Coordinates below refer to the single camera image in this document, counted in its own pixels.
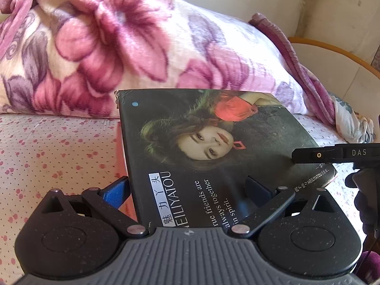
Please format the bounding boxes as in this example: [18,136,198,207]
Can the orange wooden bed frame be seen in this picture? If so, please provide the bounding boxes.
[289,37,380,79]

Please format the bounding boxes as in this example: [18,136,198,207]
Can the black box lid with portrait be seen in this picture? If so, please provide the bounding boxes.
[116,89,336,229]

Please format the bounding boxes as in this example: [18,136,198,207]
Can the cherry print bed sheet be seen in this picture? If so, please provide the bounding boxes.
[0,112,369,279]

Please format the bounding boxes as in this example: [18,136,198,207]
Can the pink floral fleece blanket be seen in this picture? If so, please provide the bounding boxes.
[1,0,375,143]

